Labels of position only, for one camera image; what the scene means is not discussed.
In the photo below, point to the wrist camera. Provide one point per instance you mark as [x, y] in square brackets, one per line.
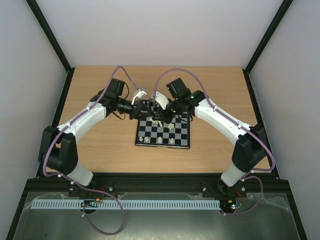
[160, 99]
[139, 94]

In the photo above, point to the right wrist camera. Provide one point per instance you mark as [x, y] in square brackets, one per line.
[160, 99]

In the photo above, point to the black and grey chessboard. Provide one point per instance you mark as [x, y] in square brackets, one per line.
[180, 133]

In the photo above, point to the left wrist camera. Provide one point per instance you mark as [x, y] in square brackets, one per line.
[139, 94]

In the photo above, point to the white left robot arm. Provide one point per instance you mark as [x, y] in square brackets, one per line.
[58, 148]

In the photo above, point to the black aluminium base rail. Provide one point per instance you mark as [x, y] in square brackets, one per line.
[191, 183]

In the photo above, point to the white king piece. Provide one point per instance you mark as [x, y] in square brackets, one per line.
[156, 122]

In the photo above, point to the light blue cable duct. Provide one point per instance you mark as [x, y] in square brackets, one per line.
[74, 204]

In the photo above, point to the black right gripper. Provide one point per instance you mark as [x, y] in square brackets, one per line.
[163, 116]

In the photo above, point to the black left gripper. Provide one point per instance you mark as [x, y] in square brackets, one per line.
[136, 112]

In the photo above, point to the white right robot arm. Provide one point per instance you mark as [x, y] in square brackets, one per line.
[250, 142]

